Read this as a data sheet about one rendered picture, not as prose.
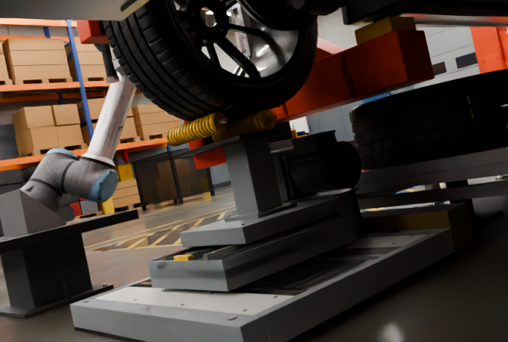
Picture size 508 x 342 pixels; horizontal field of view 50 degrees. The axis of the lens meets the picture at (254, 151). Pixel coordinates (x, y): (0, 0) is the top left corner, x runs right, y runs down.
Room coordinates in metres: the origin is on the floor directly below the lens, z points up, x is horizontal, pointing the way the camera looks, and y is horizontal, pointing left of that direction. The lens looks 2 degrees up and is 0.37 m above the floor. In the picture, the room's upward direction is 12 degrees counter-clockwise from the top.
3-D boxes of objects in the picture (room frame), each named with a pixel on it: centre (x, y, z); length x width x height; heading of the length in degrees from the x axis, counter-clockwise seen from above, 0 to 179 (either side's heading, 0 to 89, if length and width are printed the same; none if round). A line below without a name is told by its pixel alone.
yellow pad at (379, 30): (1.74, -0.49, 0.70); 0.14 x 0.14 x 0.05; 41
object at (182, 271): (1.59, 0.06, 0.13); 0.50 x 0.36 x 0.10; 131
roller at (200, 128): (1.60, 0.16, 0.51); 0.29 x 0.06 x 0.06; 41
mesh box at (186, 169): (10.43, 1.63, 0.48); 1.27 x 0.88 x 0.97; 45
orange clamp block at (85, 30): (1.55, 0.36, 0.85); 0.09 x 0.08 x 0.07; 131
